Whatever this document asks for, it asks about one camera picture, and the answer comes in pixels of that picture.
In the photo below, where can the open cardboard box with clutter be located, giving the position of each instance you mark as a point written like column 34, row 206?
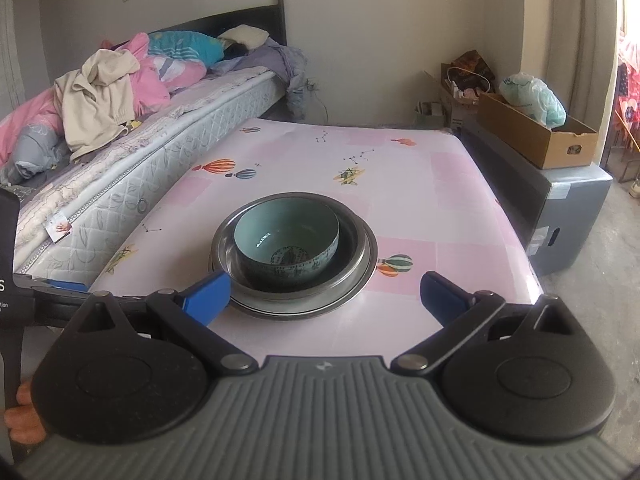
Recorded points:
column 461, row 83

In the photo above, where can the teal white plastic bag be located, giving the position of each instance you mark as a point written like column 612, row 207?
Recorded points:
column 532, row 97

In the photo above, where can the person's left hand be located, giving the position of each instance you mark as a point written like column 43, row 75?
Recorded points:
column 23, row 422

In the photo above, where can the grey curtain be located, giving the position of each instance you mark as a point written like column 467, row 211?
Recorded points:
column 582, row 58

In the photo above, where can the black bed headboard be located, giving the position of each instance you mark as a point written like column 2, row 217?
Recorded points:
column 270, row 18

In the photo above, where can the long brown cardboard box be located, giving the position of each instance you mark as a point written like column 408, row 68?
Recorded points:
column 571, row 145

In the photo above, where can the pink patterned tablecloth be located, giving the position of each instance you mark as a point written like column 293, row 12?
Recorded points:
column 428, row 205

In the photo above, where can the white quilted mattress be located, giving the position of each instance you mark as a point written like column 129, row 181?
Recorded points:
column 73, row 225

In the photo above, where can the purple bedsheet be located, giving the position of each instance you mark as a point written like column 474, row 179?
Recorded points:
column 289, row 64

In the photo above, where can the beige garment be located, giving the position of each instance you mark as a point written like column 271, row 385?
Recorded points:
column 97, row 101

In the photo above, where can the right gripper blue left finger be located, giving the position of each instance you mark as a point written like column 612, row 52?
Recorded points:
column 185, row 316

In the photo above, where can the pink striped blanket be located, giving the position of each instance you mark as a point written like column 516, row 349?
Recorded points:
column 32, row 137

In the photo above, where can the large steel basin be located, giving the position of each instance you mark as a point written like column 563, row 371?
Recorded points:
column 295, row 259

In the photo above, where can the teal ceramic bowl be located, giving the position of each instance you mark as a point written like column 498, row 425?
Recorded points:
column 287, row 241

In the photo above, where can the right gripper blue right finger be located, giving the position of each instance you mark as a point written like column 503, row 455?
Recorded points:
column 462, row 315

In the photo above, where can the green paper bag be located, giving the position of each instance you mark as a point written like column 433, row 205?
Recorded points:
column 429, row 115

